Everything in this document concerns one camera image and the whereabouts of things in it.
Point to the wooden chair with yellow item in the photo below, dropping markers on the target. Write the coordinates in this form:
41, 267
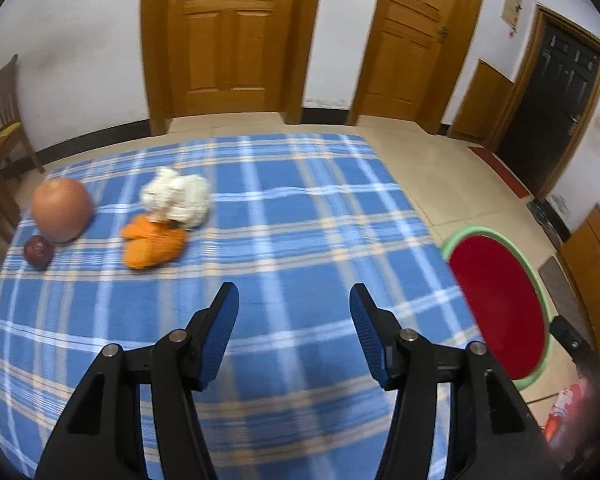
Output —
5, 100

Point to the wooden door frame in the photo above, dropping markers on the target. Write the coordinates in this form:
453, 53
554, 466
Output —
155, 60
525, 70
467, 35

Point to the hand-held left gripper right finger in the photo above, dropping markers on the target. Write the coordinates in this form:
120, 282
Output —
370, 335

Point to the wooden panel door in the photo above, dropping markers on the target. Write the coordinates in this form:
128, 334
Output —
410, 45
230, 40

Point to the dark red round fruit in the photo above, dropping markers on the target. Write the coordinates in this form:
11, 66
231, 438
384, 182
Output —
39, 252

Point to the dark floor item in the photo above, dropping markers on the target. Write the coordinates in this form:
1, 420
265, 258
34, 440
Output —
547, 217

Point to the brown floor mat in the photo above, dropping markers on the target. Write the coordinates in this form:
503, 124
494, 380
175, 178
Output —
562, 287

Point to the orange sweet potato toy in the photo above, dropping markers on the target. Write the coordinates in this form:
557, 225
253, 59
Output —
155, 250

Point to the red floor mat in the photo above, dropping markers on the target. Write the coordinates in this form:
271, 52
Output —
502, 172

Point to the wooden cabinet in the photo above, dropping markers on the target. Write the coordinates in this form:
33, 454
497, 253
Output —
592, 265

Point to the red basin with green rim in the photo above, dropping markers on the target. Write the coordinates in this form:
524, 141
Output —
500, 305

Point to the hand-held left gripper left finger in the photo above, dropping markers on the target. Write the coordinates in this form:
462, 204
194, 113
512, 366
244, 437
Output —
220, 335

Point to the black metal door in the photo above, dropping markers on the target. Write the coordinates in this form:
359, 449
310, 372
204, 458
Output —
550, 110

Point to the large orange-pink apple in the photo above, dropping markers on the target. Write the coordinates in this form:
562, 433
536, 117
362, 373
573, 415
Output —
62, 210

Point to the wooden wall panel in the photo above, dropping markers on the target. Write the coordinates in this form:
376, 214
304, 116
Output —
482, 102

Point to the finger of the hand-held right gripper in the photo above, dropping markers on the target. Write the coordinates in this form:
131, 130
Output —
572, 340

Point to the blue plaid blanket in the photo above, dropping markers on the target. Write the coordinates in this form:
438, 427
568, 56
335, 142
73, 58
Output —
305, 235

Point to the white cauliflower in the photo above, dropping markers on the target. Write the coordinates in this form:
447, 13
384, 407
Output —
180, 197

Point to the wall electrical box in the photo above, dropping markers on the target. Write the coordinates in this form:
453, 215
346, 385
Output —
511, 7

